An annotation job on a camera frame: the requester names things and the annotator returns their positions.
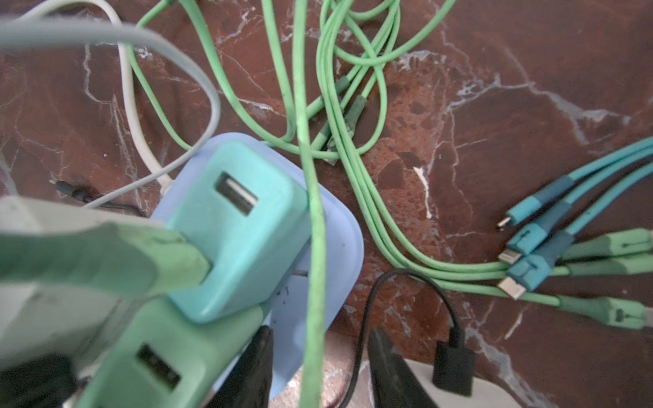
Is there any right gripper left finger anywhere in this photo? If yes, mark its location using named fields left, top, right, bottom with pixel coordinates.
left=206, top=326, right=274, bottom=408

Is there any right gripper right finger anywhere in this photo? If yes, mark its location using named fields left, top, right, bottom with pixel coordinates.
left=368, top=326, right=437, bottom=408

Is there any mint teal plug adapter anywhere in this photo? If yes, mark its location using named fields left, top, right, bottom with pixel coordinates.
left=153, top=140, right=311, bottom=323

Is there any small white charger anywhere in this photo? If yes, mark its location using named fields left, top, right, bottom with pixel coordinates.
left=1, top=195, right=151, bottom=377

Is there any green plug adapter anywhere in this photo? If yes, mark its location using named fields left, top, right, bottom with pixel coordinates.
left=77, top=299, right=264, bottom=407

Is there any blue power strip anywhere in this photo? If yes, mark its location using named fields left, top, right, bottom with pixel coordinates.
left=150, top=132, right=366, bottom=400

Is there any white charger block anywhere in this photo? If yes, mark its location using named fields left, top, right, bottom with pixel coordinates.
left=356, top=359, right=524, bottom=408

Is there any black thin cable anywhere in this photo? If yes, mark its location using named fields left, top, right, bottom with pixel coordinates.
left=336, top=269, right=476, bottom=408

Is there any white power cord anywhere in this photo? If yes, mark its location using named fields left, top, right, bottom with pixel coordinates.
left=19, top=0, right=174, bottom=195

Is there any teal multi-head cable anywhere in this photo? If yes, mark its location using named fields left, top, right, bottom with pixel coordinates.
left=496, top=136, right=653, bottom=301

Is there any light green cable bundle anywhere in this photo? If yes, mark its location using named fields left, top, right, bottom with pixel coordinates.
left=124, top=0, right=653, bottom=408

